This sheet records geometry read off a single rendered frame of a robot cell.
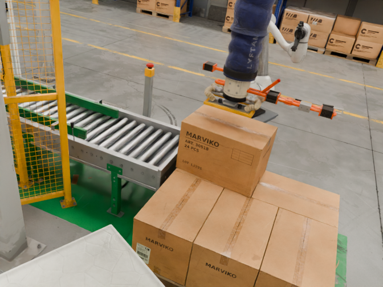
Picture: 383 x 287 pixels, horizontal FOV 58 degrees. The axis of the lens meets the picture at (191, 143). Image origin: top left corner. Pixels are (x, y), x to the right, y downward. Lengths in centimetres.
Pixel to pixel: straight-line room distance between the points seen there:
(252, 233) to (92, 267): 117
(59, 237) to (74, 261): 152
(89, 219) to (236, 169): 129
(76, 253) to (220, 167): 136
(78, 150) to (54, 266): 160
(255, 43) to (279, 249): 125
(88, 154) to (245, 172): 122
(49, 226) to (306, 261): 189
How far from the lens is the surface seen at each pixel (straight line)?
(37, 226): 297
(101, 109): 328
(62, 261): 135
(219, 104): 232
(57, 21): 241
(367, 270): 319
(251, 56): 223
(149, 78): 319
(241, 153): 232
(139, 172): 258
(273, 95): 229
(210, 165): 247
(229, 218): 227
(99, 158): 274
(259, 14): 215
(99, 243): 139
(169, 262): 228
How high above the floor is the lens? 205
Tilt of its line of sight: 31 degrees down
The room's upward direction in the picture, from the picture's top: 9 degrees clockwise
